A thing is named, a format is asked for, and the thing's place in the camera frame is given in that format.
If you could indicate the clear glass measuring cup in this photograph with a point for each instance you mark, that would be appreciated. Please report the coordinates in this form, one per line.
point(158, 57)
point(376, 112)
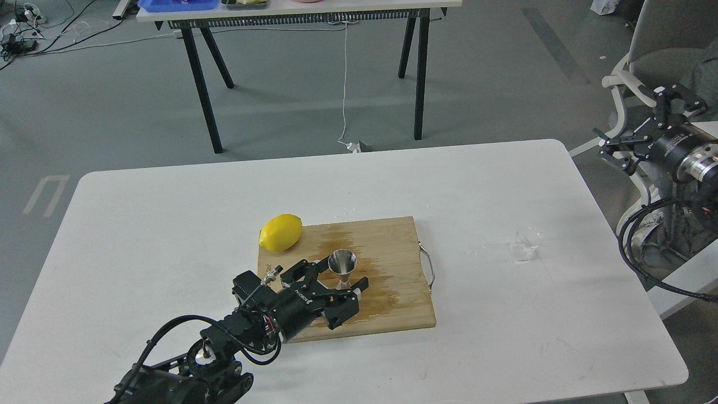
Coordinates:
point(525, 244)

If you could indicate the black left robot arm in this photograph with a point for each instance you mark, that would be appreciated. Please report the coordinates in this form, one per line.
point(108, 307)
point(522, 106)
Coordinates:
point(271, 311)

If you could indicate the person in grey clothes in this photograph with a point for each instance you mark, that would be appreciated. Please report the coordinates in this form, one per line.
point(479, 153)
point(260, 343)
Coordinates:
point(701, 73)

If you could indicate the grey white office chair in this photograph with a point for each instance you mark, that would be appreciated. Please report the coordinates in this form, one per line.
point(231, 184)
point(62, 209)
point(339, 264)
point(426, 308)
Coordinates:
point(668, 40)

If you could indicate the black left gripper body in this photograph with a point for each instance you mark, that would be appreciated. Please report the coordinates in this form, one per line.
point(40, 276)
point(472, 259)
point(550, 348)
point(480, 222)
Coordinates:
point(298, 305)

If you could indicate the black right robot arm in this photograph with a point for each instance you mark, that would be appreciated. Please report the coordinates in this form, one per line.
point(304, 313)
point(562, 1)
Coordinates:
point(635, 225)

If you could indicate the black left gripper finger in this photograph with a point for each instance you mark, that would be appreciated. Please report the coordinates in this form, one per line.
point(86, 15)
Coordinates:
point(305, 274)
point(344, 304)

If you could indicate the wooden cutting board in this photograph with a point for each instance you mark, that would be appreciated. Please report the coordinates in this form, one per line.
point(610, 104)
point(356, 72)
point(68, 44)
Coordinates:
point(388, 254)

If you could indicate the steel double jigger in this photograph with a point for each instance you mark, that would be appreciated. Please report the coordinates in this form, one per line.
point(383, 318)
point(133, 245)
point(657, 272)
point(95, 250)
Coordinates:
point(342, 263)

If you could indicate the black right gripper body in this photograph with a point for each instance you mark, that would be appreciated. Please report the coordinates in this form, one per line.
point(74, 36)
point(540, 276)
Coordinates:
point(685, 153)

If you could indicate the dark tray with food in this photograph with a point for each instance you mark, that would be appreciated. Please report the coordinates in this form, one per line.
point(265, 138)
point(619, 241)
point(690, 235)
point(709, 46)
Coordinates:
point(244, 5)

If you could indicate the blue plastic tray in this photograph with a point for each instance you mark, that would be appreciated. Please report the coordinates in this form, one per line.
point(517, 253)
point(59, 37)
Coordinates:
point(161, 6)

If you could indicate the yellow lemon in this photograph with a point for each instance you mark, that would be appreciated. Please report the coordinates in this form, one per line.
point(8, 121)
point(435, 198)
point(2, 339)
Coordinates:
point(281, 233)

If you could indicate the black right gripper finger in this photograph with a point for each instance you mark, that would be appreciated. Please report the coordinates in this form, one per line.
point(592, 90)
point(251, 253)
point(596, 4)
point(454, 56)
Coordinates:
point(673, 106)
point(619, 152)

